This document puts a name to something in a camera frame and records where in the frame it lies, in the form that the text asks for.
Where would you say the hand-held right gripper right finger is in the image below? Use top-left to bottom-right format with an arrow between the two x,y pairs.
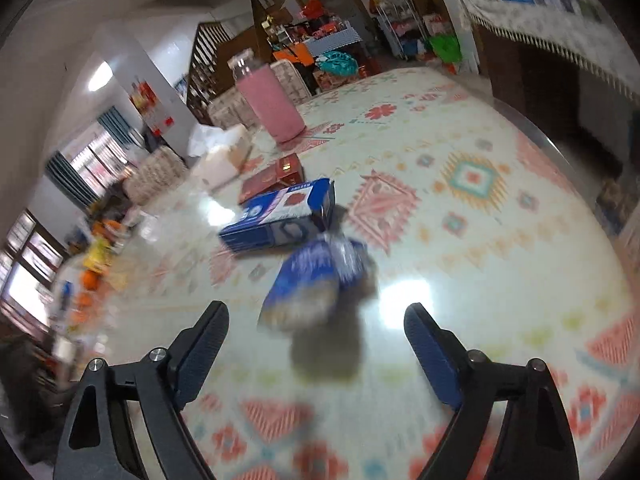
404,302 -> 581,480

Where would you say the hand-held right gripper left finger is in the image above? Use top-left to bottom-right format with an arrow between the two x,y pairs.
52,301 -> 230,480

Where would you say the blue white plastic packet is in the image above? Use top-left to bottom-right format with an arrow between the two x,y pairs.
257,236 -> 379,334

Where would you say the blue face mask box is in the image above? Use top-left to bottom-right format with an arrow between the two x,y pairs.
218,178 -> 337,257

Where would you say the beige woven cover chair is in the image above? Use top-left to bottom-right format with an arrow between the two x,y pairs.
207,87 -> 257,131
270,58 -> 314,104
122,146 -> 189,204

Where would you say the red flat box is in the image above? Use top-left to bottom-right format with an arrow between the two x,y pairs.
238,153 -> 305,205

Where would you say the white cardboard box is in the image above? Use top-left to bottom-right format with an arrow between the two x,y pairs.
189,124 -> 254,192

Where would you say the blue curtain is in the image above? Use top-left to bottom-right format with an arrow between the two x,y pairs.
44,152 -> 94,209
97,107 -> 136,146

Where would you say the pink sleeved bottle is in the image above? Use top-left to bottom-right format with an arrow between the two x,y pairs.
227,48 -> 306,144

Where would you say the dark wooden sideboard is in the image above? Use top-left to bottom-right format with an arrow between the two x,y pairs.
470,22 -> 640,161

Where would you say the wooden staircase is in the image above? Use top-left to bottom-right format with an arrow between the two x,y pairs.
185,0 -> 307,126

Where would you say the green bag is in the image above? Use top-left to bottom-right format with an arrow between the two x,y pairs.
428,34 -> 461,64

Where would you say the teal mesh bag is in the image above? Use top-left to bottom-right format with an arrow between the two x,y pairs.
317,51 -> 359,76

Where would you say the checked cloth cluttered table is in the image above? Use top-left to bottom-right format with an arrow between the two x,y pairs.
272,0 -> 362,62

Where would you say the dark sideboard with lace cloth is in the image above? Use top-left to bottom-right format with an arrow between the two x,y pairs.
457,0 -> 640,102

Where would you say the red wall calendar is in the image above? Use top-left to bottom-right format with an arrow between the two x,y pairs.
129,79 -> 176,136

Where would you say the wire rack shelf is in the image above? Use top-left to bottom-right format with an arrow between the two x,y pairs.
377,0 -> 426,61

